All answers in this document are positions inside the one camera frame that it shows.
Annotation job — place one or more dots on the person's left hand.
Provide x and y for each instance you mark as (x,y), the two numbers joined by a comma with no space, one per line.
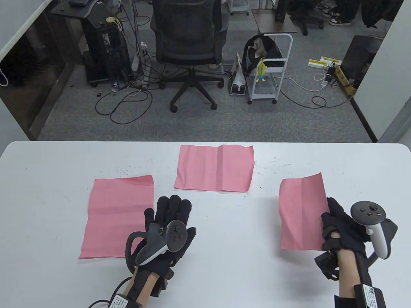
(170,208)

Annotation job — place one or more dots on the person's right hand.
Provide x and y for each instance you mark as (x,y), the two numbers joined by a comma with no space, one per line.
(346,231)

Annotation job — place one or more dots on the grey hand controller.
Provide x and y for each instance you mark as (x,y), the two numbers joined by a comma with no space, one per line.
(367,213)
(151,253)

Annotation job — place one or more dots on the pink paper sheet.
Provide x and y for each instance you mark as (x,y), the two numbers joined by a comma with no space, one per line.
(298,211)

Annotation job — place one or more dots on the pink cloth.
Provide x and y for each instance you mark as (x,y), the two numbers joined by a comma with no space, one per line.
(205,170)
(112,218)

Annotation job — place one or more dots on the person's left forearm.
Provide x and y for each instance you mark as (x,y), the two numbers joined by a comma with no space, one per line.
(141,285)

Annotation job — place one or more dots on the white shopping bag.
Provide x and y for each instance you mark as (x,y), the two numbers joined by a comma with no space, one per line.
(237,87)

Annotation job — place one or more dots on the white rolling cart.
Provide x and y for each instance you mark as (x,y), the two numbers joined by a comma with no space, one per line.
(264,95)

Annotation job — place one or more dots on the black power adapter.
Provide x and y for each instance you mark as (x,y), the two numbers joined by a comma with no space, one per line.
(329,78)

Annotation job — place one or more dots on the yellow toy figure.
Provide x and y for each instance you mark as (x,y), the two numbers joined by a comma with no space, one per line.
(261,73)

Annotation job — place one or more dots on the black computer tower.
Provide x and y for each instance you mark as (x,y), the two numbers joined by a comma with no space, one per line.
(110,51)

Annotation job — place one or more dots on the white yellow power strip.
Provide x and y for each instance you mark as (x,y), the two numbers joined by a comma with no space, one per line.
(332,60)
(316,63)

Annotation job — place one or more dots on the black computer case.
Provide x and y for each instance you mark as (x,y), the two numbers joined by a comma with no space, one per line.
(359,54)

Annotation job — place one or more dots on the black mesh office chair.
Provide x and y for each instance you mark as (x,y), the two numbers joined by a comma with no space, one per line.
(186,32)

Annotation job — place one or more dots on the black bag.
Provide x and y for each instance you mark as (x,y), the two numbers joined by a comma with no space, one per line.
(271,49)

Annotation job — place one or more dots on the black swivel chair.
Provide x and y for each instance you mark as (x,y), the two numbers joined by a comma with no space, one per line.
(305,27)

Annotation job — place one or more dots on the brown side table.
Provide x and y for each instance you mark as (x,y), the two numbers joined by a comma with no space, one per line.
(273,22)

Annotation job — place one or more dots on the small white cart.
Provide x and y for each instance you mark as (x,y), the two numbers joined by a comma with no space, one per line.
(239,6)

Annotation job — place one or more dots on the black hanging garment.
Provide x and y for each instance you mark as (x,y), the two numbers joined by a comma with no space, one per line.
(379,12)

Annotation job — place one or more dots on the black bottle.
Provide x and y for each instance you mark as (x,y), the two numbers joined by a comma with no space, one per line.
(280,12)

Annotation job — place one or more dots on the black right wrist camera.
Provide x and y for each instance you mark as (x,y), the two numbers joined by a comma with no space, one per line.
(369,296)

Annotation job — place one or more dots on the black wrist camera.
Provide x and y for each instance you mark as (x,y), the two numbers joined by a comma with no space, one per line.
(123,302)
(369,296)

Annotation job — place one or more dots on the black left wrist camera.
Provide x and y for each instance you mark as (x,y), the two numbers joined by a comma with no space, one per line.
(123,302)

